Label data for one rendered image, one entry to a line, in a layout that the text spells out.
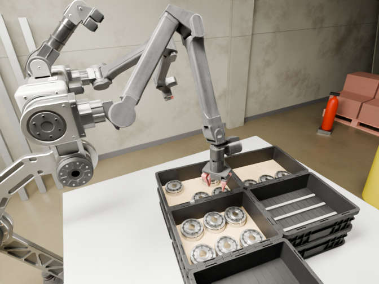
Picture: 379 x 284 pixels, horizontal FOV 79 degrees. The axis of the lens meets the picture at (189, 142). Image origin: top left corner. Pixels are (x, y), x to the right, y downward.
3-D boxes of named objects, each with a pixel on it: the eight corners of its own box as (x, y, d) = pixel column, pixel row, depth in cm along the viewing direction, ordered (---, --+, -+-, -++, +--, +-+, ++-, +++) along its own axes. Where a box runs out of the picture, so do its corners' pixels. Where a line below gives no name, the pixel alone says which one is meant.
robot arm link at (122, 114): (163, 4, 80) (172, -10, 71) (194, 29, 85) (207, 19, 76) (102, 119, 76) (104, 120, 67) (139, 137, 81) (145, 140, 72)
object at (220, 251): (220, 261, 90) (221, 260, 90) (211, 240, 98) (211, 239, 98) (244, 253, 92) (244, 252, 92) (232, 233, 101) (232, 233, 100)
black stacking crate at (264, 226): (189, 289, 86) (187, 270, 80) (169, 227, 110) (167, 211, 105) (279, 255, 96) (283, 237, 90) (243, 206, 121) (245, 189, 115)
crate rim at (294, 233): (283, 240, 91) (285, 236, 90) (245, 191, 116) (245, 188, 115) (360, 213, 102) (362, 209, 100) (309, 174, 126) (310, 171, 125)
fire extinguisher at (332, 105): (328, 127, 372) (338, 89, 342) (338, 134, 349) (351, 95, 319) (312, 128, 371) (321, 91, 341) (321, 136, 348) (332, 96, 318)
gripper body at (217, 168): (208, 165, 98) (208, 150, 95) (231, 171, 94) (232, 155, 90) (201, 173, 93) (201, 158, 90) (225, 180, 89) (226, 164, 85)
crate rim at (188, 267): (187, 274, 81) (187, 270, 80) (167, 213, 106) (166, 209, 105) (283, 240, 91) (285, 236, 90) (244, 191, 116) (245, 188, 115)
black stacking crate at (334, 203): (280, 255, 96) (285, 236, 90) (243, 206, 121) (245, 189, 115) (353, 227, 106) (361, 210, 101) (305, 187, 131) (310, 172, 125)
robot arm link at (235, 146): (203, 128, 91) (214, 129, 83) (228, 122, 95) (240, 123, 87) (208, 158, 93) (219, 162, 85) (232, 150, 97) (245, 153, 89)
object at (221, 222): (208, 232, 102) (208, 231, 102) (200, 215, 110) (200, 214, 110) (229, 226, 104) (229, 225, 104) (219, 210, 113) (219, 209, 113)
